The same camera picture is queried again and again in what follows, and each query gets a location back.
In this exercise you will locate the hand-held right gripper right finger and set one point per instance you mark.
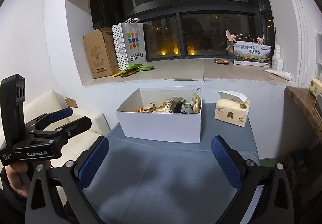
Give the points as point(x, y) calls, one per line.
point(226, 161)

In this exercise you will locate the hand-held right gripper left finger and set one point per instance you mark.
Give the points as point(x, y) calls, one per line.
point(93, 161)

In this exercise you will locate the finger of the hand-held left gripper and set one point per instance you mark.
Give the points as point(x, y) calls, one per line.
point(63, 112)
point(78, 124)

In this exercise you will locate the orange snack packet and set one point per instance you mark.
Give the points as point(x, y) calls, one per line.
point(140, 109)

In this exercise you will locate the white cardboard box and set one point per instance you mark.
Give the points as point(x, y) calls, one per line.
point(161, 126)

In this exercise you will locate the heap of assorted snack packets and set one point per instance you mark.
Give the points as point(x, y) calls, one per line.
point(168, 107)

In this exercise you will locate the person's left hand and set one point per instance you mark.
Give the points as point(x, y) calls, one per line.
point(17, 176)

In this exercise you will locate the cream sofa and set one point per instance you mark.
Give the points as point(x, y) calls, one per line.
point(83, 118)

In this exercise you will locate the small cardboard piece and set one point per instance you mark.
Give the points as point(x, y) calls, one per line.
point(71, 103)

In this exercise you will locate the beige tissue pack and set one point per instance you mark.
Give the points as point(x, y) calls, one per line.
point(231, 113)

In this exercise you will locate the blue-grey tablecloth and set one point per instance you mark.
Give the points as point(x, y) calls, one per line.
point(163, 176)

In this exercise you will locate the brown cardboard box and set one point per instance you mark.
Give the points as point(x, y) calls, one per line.
point(99, 55)

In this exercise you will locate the pile of green sachets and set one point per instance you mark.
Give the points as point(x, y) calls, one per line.
point(133, 69)

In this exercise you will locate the dark stone counter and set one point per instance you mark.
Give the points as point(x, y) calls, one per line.
point(301, 108)

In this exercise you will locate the white dotted shopping bag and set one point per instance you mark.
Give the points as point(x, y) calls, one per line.
point(132, 45)

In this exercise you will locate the brown wrapper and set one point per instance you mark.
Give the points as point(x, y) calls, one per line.
point(221, 61)

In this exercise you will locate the rolled white paper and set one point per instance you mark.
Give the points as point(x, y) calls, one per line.
point(279, 75)

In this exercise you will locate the printed landscape box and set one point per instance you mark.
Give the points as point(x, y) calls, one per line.
point(251, 55)

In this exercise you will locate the white plastic bottle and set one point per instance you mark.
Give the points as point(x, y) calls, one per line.
point(277, 59)

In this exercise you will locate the pink hand fan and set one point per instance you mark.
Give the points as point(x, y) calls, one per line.
point(261, 38)
point(231, 36)

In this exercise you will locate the clear plastic storage drawers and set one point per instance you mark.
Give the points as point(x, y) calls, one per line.
point(319, 53)

